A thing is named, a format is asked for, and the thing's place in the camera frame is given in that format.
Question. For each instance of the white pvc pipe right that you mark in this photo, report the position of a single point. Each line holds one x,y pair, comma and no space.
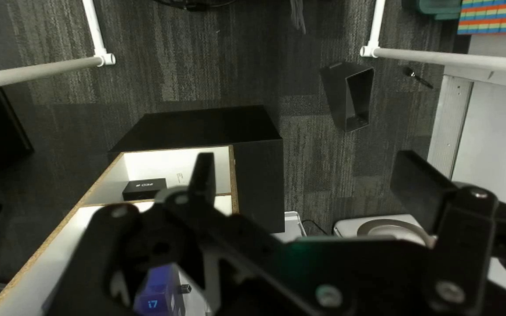
373,50

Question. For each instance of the black angular block object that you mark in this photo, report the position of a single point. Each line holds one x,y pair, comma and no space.
255,143

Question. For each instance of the white round appliance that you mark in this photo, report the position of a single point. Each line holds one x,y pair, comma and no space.
401,227

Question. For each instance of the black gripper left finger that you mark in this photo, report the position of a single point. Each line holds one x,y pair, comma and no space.
229,259

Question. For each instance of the small black box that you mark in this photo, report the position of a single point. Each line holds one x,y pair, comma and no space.
144,189

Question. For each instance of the white pvc pipe left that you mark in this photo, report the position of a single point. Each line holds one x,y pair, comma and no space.
100,57

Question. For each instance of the black hollow bracket object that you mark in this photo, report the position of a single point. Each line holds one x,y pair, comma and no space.
348,91

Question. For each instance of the blue die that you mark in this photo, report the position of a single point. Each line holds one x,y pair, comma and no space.
158,294

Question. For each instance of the colourful striped foam mat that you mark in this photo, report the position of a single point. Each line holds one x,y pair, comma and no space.
482,19

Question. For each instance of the white pvc pipe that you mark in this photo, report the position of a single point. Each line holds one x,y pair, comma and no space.
100,57
373,50

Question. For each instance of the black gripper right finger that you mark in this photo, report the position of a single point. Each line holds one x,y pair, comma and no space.
403,278

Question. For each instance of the white cabinet right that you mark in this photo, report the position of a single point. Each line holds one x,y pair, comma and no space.
469,129

